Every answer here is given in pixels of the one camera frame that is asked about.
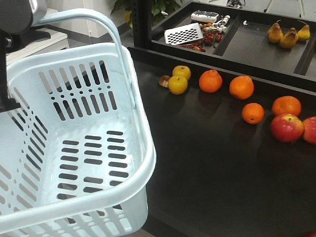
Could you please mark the orange fruit front right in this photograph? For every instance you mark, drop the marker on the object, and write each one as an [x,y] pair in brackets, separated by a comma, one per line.
[253,113]

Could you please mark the black wooden produce stand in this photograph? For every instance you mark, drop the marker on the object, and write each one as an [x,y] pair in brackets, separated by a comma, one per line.
[216,175]

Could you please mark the red pink apple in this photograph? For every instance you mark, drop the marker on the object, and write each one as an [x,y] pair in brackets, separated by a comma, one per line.
[286,128]

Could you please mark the light blue plastic basket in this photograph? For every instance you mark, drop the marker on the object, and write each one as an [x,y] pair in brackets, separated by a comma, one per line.
[76,156]

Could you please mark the large orange top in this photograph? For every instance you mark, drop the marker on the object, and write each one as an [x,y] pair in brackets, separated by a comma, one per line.
[210,81]

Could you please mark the yellow round citrus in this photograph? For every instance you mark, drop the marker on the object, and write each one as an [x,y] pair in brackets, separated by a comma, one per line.
[177,85]

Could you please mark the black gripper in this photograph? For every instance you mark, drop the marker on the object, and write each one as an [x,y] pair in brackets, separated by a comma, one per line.
[17,17]

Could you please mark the brown pear group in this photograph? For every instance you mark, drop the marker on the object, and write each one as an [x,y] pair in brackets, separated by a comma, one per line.
[291,37]

